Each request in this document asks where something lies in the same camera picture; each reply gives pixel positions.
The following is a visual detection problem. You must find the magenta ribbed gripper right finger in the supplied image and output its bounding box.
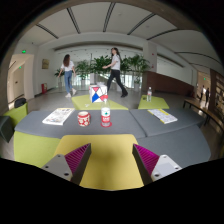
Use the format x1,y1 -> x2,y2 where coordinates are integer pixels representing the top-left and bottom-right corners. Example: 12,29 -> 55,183
132,143 -> 183,186

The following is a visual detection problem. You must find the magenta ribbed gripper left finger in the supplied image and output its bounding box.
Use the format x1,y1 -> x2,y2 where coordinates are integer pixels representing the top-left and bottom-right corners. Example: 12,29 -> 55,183
41,142 -> 92,185

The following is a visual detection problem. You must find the clear bottle red label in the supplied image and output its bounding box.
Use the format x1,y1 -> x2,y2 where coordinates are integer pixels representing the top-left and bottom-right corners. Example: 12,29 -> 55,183
101,95 -> 110,123

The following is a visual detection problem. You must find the distant clear water bottle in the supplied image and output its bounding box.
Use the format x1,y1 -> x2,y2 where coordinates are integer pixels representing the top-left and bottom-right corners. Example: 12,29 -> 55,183
147,87 -> 152,102

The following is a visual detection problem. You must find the yellow front table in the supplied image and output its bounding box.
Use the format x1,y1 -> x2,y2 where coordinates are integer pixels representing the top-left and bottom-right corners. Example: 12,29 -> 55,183
55,134 -> 143,190

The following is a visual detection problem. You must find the red white patterned mug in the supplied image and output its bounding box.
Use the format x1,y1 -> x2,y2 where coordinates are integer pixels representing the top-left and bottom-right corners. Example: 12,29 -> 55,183
77,111 -> 90,127

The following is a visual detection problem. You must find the grey modular table right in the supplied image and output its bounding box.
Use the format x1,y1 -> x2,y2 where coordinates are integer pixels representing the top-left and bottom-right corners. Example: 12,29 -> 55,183
130,109 -> 211,168

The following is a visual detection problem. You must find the grey modular table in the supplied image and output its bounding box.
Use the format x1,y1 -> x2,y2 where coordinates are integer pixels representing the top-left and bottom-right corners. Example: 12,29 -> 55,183
15,110 -> 146,138
130,109 -> 211,168

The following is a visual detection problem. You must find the magazine on grey table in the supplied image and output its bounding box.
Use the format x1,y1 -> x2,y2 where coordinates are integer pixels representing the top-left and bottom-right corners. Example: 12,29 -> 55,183
42,108 -> 75,126

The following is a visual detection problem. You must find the yellow white booklet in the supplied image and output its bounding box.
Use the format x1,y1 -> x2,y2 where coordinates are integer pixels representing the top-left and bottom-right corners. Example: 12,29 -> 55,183
148,109 -> 177,124

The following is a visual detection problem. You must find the red round coaster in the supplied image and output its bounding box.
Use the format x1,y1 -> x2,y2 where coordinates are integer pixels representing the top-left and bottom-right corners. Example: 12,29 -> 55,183
100,122 -> 112,128

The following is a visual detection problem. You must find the lime green table left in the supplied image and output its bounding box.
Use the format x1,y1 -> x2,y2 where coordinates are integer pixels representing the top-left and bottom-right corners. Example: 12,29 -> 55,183
72,95 -> 127,110

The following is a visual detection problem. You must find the lime green table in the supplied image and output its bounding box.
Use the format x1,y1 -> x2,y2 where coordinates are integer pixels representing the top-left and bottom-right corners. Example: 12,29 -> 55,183
72,95 -> 127,110
138,95 -> 169,109

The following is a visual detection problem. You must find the grey modular table left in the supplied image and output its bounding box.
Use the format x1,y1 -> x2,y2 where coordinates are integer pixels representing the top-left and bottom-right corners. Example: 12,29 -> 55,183
15,110 -> 146,138

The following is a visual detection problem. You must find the lime green table right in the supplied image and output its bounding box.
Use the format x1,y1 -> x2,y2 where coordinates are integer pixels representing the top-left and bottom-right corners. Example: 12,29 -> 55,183
138,95 -> 169,109

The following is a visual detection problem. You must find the red blue white cube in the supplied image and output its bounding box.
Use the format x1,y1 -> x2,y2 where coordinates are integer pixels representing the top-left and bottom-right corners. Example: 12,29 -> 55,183
89,85 -> 107,103

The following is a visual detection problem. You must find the lime green chair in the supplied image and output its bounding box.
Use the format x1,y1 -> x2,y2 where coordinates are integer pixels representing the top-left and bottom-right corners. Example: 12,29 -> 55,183
4,103 -> 28,127

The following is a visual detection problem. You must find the wooden bench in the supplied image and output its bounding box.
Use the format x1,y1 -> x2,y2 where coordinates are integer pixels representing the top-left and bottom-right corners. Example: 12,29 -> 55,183
183,99 -> 224,132

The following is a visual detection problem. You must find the brown reception counter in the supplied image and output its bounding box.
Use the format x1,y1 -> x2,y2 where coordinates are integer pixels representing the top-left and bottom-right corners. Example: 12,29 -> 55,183
142,71 -> 194,97

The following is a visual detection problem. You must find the red fire extinguisher box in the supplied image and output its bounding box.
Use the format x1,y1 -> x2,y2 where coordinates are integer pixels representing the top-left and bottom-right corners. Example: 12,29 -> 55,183
41,83 -> 47,94

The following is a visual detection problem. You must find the wooden bookshelf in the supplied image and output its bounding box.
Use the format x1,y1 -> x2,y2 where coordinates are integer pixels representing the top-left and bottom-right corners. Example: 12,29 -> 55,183
209,70 -> 224,117

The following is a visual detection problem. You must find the woman in blue jeans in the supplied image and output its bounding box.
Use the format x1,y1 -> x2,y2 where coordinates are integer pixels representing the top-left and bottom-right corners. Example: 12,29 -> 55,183
59,54 -> 76,98

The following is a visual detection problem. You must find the woman in black trousers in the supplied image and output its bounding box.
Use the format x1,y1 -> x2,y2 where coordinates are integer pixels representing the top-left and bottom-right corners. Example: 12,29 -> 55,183
104,47 -> 128,97

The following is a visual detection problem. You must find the potted green plants row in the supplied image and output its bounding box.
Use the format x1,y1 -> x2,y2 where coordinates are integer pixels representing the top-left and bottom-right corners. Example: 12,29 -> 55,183
54,54 -> 151,93

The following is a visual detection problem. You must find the framed wall picture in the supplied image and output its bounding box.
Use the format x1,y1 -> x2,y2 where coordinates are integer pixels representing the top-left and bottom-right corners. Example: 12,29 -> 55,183
42,59 -> 50,69

